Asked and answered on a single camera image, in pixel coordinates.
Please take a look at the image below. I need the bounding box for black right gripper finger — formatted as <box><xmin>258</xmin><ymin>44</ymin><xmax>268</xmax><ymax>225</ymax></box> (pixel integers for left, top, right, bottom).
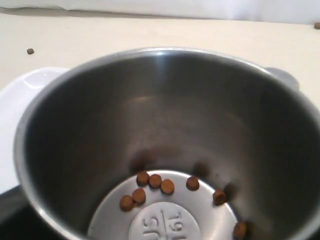
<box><xmin>0</xmin><ymin>186</ymin><xmax>60</xmax><ymax>240</ymax></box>

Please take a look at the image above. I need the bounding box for steel cup with pellets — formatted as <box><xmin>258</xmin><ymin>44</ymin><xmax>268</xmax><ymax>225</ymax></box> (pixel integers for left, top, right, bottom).
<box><xmin>14</xmin><ymin>47</ymin><xmax>320</xmax><ymax>240</ymax></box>

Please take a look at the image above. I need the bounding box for white plastic tray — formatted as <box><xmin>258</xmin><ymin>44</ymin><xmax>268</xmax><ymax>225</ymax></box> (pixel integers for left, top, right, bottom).
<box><xmin>0</xmin><ymin>67</ymin><xmax>69</xmax><ymax>194</ymax></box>

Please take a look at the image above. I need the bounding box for stray pellet centre table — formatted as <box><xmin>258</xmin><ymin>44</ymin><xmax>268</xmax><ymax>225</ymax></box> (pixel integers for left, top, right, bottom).
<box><xmin>26</xmin><ymin>48</ymin><xmax>35</xmax><ymax>55</ymax></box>

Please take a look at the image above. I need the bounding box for white backdrop curtain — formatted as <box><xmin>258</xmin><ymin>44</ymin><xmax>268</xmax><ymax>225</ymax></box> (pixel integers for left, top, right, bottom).
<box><xmin>0</xmin><ymin>0</ymin><xmax>320</xmax><ymax>24</ymax></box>

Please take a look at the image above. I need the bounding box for stray pellet far right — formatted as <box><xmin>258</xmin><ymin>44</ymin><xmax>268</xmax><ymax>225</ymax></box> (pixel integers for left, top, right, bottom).
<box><xmin>314</xmin><ymin>22</ymin><xmax>320</xmax><ymax>30</ymax></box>

